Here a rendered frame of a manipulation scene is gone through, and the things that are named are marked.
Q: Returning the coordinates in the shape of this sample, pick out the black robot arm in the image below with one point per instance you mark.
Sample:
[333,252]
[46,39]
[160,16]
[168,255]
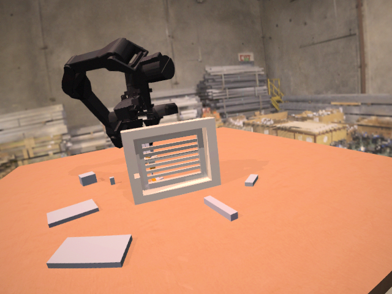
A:
[115,57]

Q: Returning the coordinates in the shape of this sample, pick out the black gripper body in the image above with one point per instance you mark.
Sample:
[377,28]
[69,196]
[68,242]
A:
[153,111]

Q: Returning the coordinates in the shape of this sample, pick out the white flat rectangular slab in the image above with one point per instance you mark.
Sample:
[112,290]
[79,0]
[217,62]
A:
[91,252]
[70,213]

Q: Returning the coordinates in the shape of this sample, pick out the pale pink rectangular bar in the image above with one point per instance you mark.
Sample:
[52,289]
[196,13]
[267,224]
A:
[224,210]

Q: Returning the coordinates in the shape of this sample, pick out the small white rectangular block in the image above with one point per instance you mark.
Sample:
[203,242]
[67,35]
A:
[251,180]

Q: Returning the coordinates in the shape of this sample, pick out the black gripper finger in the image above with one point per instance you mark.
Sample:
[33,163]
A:
[135,124]
[152,122]

